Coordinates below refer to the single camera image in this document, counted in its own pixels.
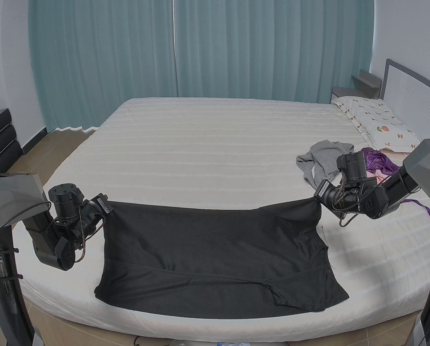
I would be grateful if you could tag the pink garment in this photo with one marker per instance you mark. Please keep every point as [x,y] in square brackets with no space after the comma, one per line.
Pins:
[379,173]

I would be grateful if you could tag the grey bedside table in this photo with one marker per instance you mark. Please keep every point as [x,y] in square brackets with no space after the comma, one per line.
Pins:
[359,87]

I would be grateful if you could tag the white printed pillow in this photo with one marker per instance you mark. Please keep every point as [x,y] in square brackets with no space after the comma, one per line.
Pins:
[377,121]

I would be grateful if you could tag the purple garment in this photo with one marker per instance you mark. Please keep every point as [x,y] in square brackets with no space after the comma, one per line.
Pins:
[377,160]

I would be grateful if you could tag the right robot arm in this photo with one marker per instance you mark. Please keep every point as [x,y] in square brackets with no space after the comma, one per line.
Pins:
[417,178]

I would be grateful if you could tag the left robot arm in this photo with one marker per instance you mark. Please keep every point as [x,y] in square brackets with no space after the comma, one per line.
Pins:
[13,207]

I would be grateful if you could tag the black chest of drawers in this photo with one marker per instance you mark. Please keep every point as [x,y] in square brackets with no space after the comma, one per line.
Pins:
[0,139]

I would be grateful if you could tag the black T-shirt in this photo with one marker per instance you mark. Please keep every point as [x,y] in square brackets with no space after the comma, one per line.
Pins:
[218,251]

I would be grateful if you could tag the bed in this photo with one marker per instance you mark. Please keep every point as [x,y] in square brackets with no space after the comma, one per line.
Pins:
[200,146]

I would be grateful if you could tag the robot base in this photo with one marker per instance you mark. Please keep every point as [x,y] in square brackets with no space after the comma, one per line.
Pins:
[229,344]

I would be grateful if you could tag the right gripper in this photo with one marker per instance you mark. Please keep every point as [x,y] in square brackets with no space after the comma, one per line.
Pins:
[326,193]

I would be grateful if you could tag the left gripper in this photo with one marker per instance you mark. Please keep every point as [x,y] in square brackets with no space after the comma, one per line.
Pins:
[99,205]

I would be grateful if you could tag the blue-green curtain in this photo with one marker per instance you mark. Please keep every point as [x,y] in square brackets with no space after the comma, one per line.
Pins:
[272,38]
[103,49]

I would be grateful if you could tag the grey garment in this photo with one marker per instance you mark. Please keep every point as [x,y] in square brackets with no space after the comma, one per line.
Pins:
[325,155]

